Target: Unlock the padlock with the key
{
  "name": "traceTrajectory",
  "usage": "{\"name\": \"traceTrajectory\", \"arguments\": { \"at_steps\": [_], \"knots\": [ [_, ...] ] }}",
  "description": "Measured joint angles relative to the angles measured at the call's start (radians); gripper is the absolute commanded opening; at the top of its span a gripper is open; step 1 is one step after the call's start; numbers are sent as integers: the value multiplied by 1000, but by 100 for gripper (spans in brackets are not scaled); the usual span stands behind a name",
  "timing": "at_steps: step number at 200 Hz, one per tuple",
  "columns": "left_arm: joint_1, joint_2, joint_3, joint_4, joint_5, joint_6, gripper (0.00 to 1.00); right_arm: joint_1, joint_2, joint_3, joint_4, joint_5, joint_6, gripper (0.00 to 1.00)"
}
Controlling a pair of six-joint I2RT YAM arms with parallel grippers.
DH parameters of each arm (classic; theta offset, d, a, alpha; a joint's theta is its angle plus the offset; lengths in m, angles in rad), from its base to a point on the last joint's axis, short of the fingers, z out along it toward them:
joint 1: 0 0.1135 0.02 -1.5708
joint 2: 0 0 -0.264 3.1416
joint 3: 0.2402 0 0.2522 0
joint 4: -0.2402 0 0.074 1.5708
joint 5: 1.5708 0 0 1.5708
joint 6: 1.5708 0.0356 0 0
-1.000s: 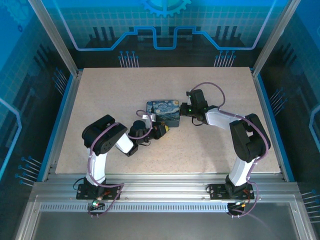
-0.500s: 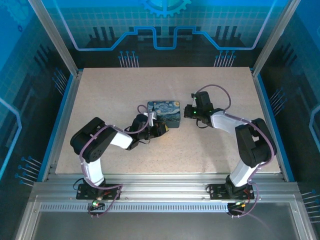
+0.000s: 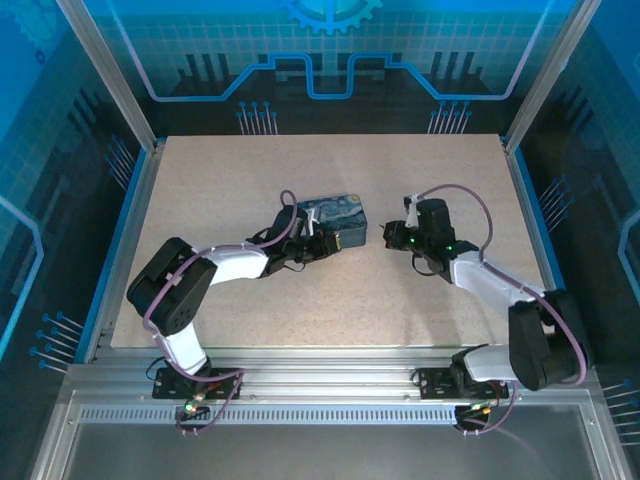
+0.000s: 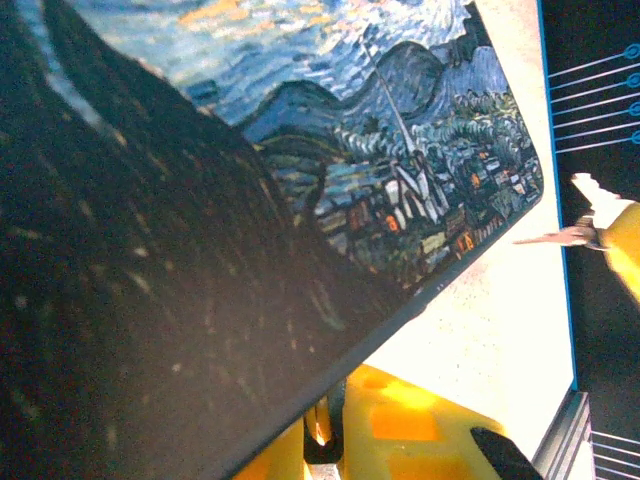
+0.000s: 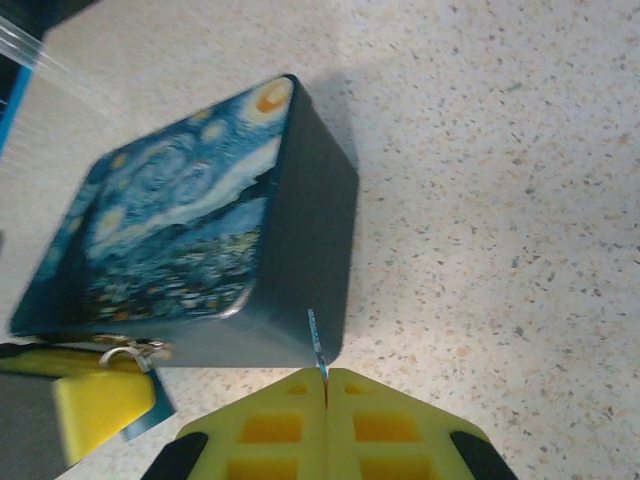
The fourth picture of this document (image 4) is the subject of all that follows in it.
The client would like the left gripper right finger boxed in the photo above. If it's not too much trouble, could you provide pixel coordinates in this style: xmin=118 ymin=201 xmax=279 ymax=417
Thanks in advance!
xmin=339 ymin=363 xmax=544 ymax=480

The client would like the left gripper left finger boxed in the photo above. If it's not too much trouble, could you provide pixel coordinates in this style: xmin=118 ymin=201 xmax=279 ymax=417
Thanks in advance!
xmin=238 ymin=416 xmax=307 ymax=480

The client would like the small metal key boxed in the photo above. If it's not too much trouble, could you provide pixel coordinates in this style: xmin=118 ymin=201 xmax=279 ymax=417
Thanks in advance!
xmin=512 ymin=225 xmax=610 ymax=252

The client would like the starry night painted tin box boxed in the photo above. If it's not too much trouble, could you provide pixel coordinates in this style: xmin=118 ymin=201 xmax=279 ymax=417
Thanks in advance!
xmin=0 ymin=0 xmax=545 ymax=480

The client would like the aluminium side rail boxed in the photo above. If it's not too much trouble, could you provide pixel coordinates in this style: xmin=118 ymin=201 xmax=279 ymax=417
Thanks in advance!
xmin=531 ymin=389 xmax=596 ymax=480

